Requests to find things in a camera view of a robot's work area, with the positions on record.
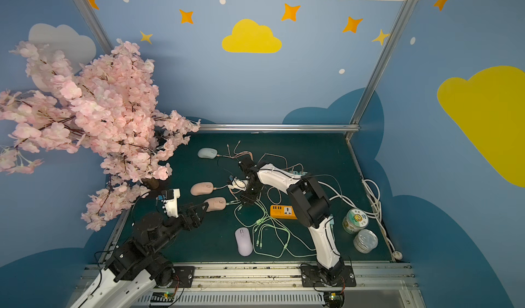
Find lavender wireless mouse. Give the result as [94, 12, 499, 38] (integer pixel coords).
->
[235, 227, 253, 257]

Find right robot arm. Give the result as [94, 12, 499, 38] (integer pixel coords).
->
[238, 157, 345, 283]

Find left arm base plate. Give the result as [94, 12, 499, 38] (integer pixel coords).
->
[155, 265, 196, 288]

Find pale blue wireless mouse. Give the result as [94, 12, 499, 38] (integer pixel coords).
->
[198, 147, 218, 160]

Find green charging cable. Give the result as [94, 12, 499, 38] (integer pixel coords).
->
[252, 219, 319, 260]
[227, 199, 296, 255]

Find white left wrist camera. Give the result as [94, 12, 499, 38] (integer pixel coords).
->
[161, 188, 180, 218]

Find pink cherry blossom tree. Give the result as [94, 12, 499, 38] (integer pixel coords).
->
[1, 41, 200, 231]

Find silver tin can lying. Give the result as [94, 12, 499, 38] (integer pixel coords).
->
[354, 229, 379, 254]

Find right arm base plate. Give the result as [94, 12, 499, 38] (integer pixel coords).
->
[299, 264, 357, 288]

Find white power cords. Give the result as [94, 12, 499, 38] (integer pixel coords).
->
[317, 178, 403, 261]

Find aluminium rail base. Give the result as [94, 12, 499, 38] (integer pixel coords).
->
[65, 261, 427, 308]

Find pink mouse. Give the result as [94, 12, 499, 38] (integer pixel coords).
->
[205, 197, 227, 212]
[190, 182, 215, 196]

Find tin can with label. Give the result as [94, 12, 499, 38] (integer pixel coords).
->
[342, 208, 369, 234]

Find orange power strip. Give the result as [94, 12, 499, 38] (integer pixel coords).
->
[270, 205, 297, 220]

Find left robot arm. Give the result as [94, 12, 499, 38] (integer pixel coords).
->
[72, 203, 209, 307]

